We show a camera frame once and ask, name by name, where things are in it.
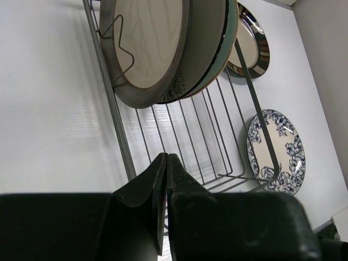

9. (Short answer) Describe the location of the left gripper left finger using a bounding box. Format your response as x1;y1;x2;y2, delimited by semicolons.
111;153;168;256

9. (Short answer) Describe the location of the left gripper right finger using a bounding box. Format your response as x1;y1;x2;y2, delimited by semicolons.
166;154;212;260

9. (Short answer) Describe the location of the blue floral pattern plate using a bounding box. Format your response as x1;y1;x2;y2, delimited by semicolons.
246;109;306;195

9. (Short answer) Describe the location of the brown rimmed cream plate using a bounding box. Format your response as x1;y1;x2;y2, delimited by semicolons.
100;1;193;109

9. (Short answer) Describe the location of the teal flower plate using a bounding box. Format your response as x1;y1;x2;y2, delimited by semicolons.
184;1;239;98

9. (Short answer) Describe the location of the tree pattern cream plate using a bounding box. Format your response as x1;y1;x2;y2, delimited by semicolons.
158;0;228;104

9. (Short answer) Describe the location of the black striped rim plate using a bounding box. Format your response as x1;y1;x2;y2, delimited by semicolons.
226;3;270;79

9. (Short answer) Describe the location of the grey wire dish rack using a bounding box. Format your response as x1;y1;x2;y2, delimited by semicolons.
83;1;280;192

